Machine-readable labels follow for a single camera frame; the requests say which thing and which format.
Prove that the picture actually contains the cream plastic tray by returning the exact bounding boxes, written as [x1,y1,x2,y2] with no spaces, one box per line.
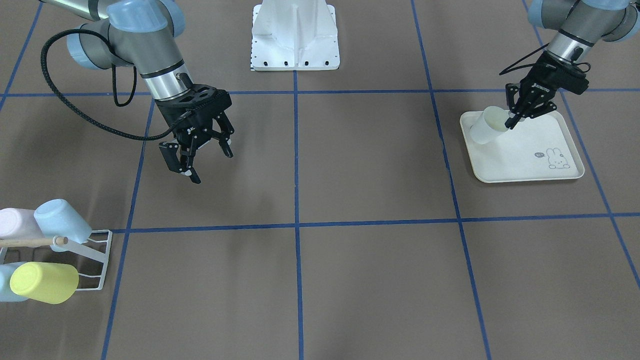
[459,111,585,183]

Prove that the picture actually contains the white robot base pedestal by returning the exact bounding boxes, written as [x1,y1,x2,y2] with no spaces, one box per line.
[250,0,341,72]

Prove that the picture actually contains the yellow plastic cup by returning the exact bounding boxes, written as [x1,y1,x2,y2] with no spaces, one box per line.
[9,261,80,305]

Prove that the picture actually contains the black braided cable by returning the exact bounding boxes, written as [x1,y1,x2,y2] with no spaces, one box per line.
[40,29,181,141]
[499,44,551,77]

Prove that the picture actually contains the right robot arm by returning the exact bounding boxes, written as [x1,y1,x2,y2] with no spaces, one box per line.
[39,0,234,184]

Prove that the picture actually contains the cream plastic cup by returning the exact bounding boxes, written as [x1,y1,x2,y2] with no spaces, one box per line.
[468,105,510,145]

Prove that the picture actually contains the white wire cup rack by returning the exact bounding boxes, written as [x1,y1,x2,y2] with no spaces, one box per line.
[0,229,113,292]

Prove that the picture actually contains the pink plastic cup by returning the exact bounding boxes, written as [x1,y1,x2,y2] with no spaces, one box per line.
[0,208,44,240]

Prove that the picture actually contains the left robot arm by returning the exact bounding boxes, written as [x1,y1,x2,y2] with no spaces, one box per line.
[505,0,639,130]

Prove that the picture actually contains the light blue plastic cup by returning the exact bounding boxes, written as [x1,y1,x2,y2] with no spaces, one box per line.
[0,262,28,303]

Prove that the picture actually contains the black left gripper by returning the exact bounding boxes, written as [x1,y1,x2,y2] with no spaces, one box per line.
[504,50,591,130]

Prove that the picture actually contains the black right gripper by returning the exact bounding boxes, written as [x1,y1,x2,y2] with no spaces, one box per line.
[155,84,234,184]

